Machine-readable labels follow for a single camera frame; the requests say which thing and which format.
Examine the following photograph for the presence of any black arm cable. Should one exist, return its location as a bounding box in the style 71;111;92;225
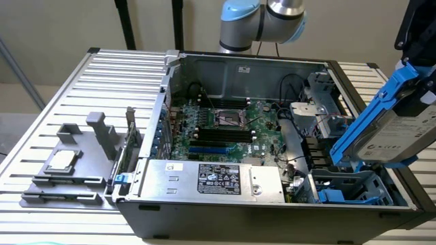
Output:
256;40;282;57

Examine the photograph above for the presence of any silver CPU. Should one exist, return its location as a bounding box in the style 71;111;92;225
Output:
47;150;78;170

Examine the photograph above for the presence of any CPU socket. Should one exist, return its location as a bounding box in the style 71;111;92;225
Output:
212;108;248;128

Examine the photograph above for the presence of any green graphics card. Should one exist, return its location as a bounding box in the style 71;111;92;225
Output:
108;106;143;190

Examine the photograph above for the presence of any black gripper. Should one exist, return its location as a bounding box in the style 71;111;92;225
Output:
394;0;436;117

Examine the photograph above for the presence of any green motherboard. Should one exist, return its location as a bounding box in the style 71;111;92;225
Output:
170;100;310;181

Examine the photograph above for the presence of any green RAM stick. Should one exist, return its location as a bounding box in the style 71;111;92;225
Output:
34;178;104;186
23;193;99;203

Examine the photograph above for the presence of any black RAM slot bank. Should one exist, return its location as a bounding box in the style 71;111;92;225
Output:
202;95;252;108
196;127;258;144

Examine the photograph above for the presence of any silver air duct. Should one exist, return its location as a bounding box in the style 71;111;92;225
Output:
276;118;308;164

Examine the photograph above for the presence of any small silver heatsink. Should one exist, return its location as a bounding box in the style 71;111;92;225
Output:
243;156;266;166

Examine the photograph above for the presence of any black stand pole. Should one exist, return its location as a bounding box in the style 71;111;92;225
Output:
171;0;186;51
114;0;138;51

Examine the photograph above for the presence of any blue bay tray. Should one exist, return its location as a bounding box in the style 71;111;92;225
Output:
318;189;376;205

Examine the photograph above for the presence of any metal disk bay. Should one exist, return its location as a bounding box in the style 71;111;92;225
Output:
307;167;410;206

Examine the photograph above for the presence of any silver power supply unit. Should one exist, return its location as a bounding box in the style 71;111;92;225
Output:
139;159;287;204

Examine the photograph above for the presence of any silver drive cage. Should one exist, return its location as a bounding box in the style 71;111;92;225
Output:
290;71;356;139

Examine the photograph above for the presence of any black open PC case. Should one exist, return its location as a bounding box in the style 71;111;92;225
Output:
106;50;427;239

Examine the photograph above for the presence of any grey parts rack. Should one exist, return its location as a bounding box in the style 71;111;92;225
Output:
20;111;144;209

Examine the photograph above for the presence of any black wire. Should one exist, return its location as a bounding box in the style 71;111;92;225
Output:
278;73;308;103

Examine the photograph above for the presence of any disk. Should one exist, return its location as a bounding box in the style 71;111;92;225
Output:
330;61;436;172

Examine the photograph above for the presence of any aluminium frame bar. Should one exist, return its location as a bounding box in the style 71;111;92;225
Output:
0;37;47;111

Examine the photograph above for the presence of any blue expansion slot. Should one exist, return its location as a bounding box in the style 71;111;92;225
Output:
188;146;228;156

